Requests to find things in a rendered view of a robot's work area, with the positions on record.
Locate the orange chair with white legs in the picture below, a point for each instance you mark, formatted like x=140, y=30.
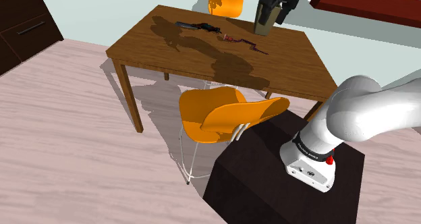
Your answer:
x=204, y=108
x=227, y=3

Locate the brown wooden table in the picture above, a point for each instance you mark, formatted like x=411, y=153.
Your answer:
x=141, y=45

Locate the dark robot stand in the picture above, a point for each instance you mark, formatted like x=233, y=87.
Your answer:
x=263, y=183

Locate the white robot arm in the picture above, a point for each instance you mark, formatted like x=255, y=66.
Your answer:
x=355, y=114

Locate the purple and red corkscrew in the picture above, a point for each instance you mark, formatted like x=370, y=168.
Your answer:
x=245, y=41

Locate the dark brown drawer cabinet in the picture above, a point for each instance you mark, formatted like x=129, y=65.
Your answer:
x=23, y=26

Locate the olive upright box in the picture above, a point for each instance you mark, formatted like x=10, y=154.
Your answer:
x=263, y=29

